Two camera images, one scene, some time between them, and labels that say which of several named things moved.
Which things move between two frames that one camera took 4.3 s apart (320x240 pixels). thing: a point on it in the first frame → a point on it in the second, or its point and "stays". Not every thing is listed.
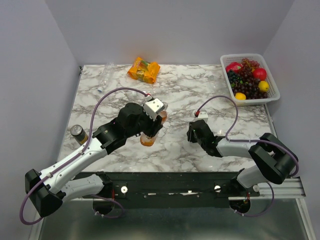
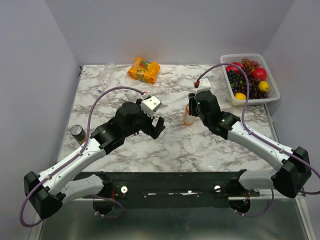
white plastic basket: (273, 92) stays
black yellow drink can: (76, 130) stays
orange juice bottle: (148, 141) → (188, 119)
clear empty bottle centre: (135, 94) stays
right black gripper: (189, 133) → (192, 102)
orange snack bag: (144, 70) stays
